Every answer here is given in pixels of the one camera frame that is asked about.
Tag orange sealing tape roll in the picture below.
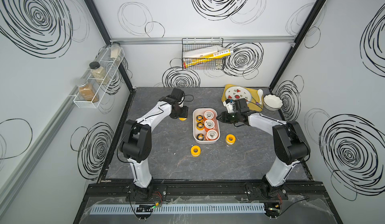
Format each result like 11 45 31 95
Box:
205 129 219 141
204 119 215 132
203 110 215 121

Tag yellow black tape roll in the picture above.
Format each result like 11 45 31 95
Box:
196 122 205 131
196 134 205 142
196 115 204 123

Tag white plastic storage box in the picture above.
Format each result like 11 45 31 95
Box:
192 108 221 144

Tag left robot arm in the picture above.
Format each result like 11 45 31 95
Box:
119 88 188 189

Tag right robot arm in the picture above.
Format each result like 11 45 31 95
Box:
217 99 310 189

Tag yellow white box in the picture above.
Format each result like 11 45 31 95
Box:
182 45 234 69

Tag yellow tray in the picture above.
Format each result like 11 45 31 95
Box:
221 84 263 112

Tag watermelon pattern plate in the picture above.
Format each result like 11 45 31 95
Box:
225 86 252 102

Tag white spoon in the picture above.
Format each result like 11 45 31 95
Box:
257 89 264 105

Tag white scalloped bowl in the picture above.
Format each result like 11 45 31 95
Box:
263 95 283 111

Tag spice jar pale contents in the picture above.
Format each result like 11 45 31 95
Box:
110 41 121 60

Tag spice jar black lid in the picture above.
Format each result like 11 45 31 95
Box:
89 61 110 85

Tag spice jar brown contents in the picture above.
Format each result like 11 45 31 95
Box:
76 78 99 103

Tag black wire wall basket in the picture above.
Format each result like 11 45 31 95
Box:
181 37 224 70

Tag white wire spice rack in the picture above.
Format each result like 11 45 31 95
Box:
73 43 125 114

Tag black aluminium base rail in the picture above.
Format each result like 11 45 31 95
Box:
83 180 326 202

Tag white slotted cable duct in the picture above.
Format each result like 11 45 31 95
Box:
89 203 266 215

